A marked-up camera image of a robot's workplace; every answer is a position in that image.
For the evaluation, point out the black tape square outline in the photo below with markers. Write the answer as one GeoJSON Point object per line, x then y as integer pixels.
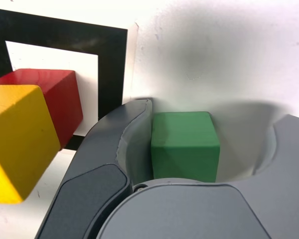
{"type": "Point", "coordinates": [64, 37]}

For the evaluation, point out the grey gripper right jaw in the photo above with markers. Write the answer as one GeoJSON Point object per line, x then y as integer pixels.
{"type": "Point", "coordinates": [214, 211]}

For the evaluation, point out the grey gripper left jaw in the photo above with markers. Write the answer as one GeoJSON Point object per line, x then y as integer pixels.
{"type": "Point", "coordinates": [97, 154]}

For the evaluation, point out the green cube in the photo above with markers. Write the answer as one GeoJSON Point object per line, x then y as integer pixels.
{"type": "Point", "coordinates": [184, 149]}

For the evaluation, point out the red cube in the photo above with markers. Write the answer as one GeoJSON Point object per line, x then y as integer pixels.
{"type": "Point", "coordinates": [62, 104]}

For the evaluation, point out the yellow cube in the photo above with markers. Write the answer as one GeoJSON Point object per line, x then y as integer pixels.
{"type": "Point", "coordinates": [17, 139]}

